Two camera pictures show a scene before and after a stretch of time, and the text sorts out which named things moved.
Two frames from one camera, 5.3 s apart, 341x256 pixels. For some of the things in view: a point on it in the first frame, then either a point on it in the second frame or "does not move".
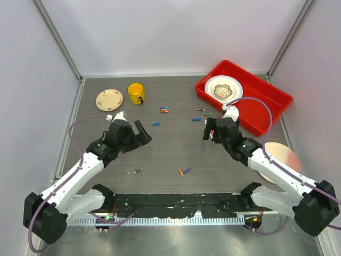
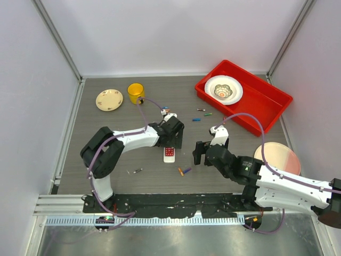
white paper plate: [224, 89] does not move
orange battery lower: [180, 172] does not move
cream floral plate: [108, 100] does not move
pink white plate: [284, 155] does not move
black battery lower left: [137, 170] does not move
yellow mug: [136, 93] does not move
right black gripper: [210, 126] -> [200, 148]
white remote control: [211, 136] -> [169, 154]
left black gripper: [138, 140] -> [176, 142]
